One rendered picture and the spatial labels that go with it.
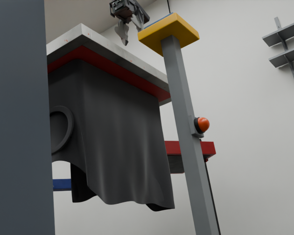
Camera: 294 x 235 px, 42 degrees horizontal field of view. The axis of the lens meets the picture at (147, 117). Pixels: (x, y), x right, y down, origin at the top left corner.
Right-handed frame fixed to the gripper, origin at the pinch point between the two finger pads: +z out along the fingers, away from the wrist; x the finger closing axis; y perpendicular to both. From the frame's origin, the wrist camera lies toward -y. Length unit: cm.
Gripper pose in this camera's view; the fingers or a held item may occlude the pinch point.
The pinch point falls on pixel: (133, 39)
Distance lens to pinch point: 137.1
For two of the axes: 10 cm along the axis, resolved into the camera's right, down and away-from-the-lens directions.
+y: -5.7, -2.5, -7.8
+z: 1.4, 9.1, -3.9
